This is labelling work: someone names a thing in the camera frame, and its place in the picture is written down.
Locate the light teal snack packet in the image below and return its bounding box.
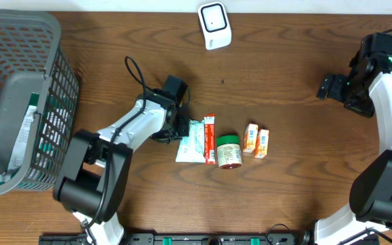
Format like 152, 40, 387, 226
176, 120, 206, 163

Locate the red snack packet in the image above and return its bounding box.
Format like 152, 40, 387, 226
204, 113, 216, 165

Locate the green lid white jar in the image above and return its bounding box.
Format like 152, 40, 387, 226
216, 135, 242, 169

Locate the orange juice box pair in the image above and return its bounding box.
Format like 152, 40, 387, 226
243, 123, 270, 159

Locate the green white wipes pack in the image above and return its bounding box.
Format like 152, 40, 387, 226
0, 93, 39, 185

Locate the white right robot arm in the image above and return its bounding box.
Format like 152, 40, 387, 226
296, 30, 392, 245

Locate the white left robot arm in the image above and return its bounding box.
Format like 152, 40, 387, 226
53, 76, 189, 244

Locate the white barcode scanner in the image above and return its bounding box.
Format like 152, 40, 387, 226
197, 1, 232, 50

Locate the grey plastic mesh basket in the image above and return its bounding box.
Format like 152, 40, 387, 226
0, 10, 80, 195

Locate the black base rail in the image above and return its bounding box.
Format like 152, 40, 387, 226
39, 233, 380, 245

